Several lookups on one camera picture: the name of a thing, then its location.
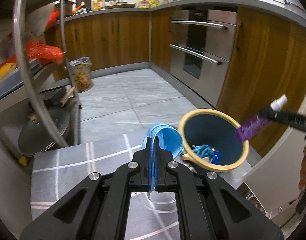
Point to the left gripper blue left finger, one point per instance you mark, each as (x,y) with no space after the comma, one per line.
(97,207)

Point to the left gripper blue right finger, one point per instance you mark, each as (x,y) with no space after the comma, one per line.
(209,208)

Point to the purple spray bottle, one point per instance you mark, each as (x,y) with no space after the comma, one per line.
(258,122)

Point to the light blue face mask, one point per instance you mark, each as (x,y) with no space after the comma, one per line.
(170,140)

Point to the blue yellow-rimmed trash bin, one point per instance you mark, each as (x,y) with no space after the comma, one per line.
(217,130)

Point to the wooden kitchen cabinets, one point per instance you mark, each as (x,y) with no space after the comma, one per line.
(268,56)

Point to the person's right hand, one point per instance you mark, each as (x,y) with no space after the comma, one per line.
(302,182)

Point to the dark blue foil wrapper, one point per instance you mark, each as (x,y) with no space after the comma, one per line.
(215,157)

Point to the grey striped floor mat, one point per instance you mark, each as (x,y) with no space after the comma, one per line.
(140,192)

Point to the glass pot lid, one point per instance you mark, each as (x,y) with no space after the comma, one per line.
(34,138)

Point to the floral lined waste basket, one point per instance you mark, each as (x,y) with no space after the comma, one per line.
(81,73)

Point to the blue tray on shelf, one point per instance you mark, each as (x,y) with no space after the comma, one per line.
(13,80)

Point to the red plastic bag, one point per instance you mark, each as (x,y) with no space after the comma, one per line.
(45,53)

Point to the yellow item on shelf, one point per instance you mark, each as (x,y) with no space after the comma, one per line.
(6,69)

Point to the steel pot on counter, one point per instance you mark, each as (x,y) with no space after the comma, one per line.
(68,7)

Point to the wooden pan handle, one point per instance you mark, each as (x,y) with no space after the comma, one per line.
(65,98)

